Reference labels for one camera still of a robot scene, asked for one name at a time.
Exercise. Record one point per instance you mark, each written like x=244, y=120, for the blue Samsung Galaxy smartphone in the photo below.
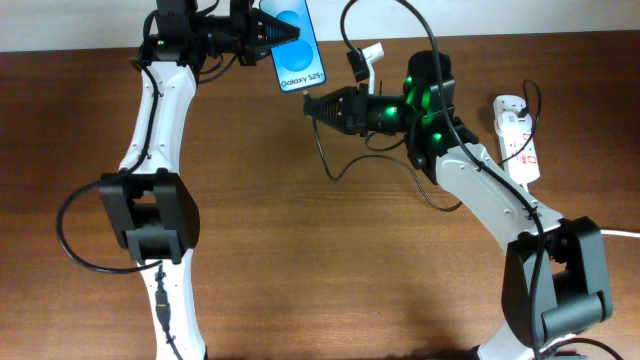
x=298, y=64

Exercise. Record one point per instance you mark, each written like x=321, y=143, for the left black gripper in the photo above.
x=248, y=25

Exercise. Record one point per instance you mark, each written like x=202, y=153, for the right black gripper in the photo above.
x=355, y=112

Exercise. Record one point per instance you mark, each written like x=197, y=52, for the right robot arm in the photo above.
x=556, y=282

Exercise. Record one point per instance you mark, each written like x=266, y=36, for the white power strip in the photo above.
x=513, y=125

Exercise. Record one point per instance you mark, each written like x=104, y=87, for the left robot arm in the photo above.
x=152, y=213

